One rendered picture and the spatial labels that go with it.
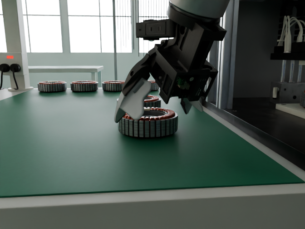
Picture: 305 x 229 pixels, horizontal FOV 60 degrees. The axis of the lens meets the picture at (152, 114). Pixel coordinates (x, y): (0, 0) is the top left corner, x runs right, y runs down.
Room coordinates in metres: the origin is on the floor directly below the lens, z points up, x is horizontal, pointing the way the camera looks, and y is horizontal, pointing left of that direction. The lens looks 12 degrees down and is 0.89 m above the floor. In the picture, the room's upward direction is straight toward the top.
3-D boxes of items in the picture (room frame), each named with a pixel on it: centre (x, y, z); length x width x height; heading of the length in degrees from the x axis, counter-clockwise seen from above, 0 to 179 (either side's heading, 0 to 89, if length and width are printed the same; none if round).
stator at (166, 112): (0.48, 0.01, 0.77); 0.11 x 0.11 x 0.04
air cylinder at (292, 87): (0.68, -0.35, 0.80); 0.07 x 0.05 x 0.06; 96
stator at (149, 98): (0.67, 0.03, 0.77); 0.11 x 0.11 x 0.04
